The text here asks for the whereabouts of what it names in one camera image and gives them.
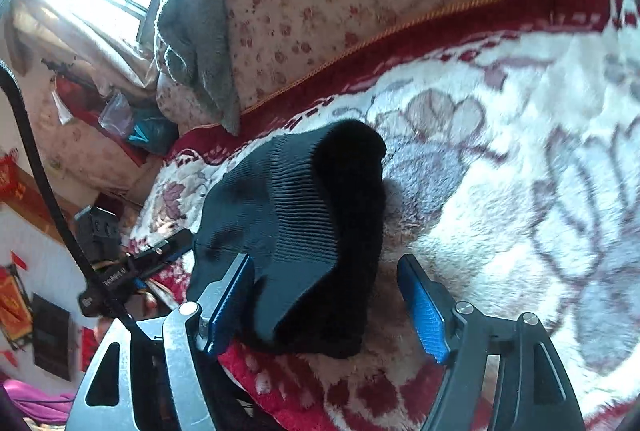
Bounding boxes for beige curtain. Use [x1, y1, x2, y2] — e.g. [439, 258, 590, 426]
[9, 0, 158, 94]

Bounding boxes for grey fleece blanket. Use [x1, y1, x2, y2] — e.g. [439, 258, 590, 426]
[154, 0, 242, 136]

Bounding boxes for white red floral blanket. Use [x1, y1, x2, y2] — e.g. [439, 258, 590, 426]
[127, 0, 640, 431]

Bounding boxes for black pants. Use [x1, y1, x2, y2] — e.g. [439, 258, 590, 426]
[186, 120, 389, 360]

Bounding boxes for teal plastic bag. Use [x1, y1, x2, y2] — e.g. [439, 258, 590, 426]
[126, 110, 177, 158]

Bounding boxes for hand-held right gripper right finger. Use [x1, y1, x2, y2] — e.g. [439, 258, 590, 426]
[396, 253, 587, 431]

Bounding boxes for red yellow wall banner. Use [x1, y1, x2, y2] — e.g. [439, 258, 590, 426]
[0, 262, 35, 353]

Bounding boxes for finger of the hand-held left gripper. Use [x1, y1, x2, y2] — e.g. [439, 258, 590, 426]
[134, 228, 194, 279]

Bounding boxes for dark wall panel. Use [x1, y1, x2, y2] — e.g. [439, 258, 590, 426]
[30, 292, 72, 383]

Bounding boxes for red paper wall decoration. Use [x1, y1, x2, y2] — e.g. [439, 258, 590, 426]
[0, 151, 27, 204]

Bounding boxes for purple cloth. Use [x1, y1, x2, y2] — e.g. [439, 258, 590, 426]
[0, 378, 77, 424]

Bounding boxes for black cable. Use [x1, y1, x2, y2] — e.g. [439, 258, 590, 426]
[0, 66, 132, 329]

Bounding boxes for clear plastic bag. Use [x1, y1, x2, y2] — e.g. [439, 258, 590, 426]
[97, 90, 135, 132]

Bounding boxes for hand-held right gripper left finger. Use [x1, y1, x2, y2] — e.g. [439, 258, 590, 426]
[65, 252, 257, 431]

